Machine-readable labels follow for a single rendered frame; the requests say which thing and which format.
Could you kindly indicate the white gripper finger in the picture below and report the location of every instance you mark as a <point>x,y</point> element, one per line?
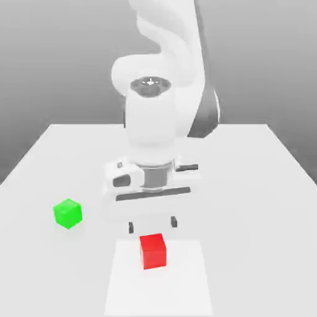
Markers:
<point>174,222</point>
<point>130,227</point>

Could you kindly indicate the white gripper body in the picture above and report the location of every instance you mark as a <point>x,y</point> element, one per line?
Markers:
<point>153,206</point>

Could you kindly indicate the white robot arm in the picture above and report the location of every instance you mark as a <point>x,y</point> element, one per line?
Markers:
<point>151,123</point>

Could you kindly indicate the small red cube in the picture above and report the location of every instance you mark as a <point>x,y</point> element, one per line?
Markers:
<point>153,252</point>

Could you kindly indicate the small green cube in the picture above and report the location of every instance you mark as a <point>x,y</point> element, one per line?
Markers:
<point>67,213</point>

